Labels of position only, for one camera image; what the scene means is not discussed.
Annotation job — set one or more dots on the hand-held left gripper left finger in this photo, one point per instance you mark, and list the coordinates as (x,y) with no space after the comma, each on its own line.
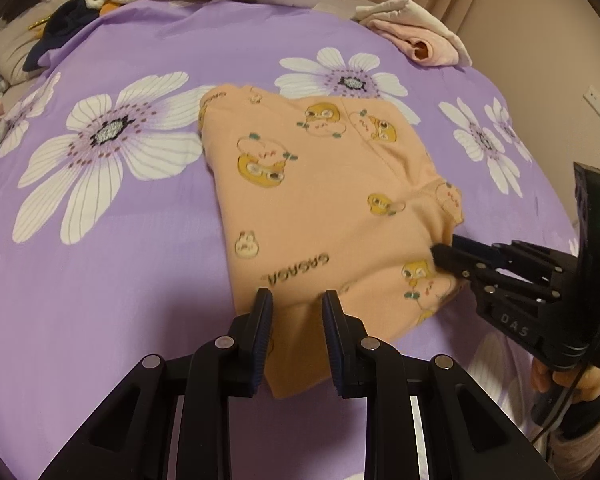
(260,340)

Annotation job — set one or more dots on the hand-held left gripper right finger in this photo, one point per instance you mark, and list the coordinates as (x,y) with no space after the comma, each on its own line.
(332,345)

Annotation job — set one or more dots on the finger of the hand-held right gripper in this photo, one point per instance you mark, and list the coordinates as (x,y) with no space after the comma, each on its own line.
(520,255)
(460,265)

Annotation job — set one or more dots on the orange cartoon print shirt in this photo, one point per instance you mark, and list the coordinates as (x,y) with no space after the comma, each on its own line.
(330,195)

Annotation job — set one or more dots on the person's right forearm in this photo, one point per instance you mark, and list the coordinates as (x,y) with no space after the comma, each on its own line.
(570,455)

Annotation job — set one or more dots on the person's right hand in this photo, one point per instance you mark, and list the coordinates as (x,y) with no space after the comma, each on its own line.
(541,377)

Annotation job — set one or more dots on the purple floral blanket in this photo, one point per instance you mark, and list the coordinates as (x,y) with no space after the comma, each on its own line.
(105,270)

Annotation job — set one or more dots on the pink folded garment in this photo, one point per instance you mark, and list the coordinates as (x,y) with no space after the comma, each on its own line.
(405,37)

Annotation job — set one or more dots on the cream folded garment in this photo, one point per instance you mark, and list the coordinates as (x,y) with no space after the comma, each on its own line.
(420,12)

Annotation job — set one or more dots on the small orange plush piece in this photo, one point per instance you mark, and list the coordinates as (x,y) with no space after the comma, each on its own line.
(108,8)

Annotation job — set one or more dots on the navy blue cloth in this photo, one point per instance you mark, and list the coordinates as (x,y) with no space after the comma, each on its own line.
(60,30)

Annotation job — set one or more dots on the plain grey pillow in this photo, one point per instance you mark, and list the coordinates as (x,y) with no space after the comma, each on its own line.
(10,50)

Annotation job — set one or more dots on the gold hair clip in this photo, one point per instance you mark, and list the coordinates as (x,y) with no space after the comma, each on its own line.
(39,22)

